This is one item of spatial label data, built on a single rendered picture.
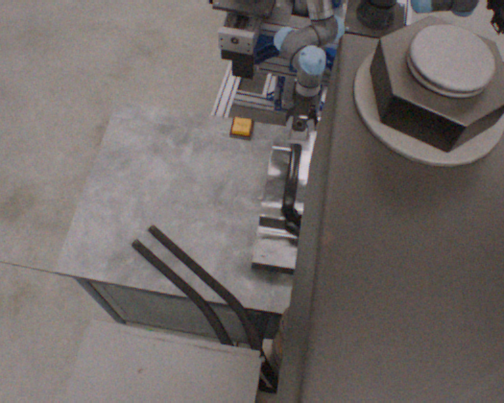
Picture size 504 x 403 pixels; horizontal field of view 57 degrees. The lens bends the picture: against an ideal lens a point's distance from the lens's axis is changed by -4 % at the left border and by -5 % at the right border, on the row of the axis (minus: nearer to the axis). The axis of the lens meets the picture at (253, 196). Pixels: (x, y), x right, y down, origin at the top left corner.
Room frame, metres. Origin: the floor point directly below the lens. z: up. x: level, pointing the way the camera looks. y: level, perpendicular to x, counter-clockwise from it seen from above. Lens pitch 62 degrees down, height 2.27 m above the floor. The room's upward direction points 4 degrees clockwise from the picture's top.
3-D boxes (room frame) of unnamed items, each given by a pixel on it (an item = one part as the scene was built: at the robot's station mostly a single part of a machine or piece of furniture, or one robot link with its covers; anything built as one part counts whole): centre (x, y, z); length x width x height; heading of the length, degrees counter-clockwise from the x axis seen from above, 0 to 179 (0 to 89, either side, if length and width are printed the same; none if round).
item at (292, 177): (0.76, -0.18, 0.92); 0.35 x 0.16 x 0.09; 174
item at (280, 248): (0.75, -0.16, 0.87); 0.50 x 0.26 x 0.14; 174
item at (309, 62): (1.00, -0.14, 1.21); 0.09 x 0.08 x 0.11; 36
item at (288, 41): (1.09, -0.10, 1.21); 0.11 x 0.11 x 0.08; 36
